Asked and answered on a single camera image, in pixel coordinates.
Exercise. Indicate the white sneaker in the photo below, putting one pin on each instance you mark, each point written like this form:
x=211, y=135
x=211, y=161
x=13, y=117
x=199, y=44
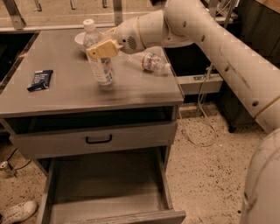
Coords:
x=19, y=212

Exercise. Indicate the dark blue snack packet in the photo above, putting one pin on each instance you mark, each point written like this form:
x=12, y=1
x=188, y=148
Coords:
x=41, y=80

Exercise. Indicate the grey drawer cabinet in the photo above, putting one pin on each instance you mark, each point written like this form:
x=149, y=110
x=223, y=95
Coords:
x=74, y=100

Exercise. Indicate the black drawer handle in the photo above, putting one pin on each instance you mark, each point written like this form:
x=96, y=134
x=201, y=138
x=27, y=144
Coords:
x=98, y=139

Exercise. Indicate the dark cabinet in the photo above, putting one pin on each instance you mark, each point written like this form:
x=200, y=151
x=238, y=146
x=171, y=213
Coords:
x=258, y=27

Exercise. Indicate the grey metal bracket block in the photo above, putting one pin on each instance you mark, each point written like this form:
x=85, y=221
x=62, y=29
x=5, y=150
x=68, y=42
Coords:
x=194, y=84

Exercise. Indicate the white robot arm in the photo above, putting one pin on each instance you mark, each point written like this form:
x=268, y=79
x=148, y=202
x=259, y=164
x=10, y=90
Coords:
x=253, y=79

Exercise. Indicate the blue label plastic bottle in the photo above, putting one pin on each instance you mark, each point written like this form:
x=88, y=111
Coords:
x=102, y=68

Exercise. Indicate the open grey middle drawer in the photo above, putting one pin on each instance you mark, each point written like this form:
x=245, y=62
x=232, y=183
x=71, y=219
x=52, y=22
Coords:
x=117, y=187

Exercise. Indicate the white bowl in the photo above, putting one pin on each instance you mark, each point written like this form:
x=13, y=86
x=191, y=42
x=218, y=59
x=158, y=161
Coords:
x=79, y=40

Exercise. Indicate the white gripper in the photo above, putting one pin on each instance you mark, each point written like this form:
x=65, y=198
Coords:
x=127, y=37

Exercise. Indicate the grey top drawer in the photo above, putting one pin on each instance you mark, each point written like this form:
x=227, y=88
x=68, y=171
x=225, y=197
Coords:
x=70, y=142

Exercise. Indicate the clear crushed water bottle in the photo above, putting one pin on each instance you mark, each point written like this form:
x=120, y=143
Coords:
x=148, y=61

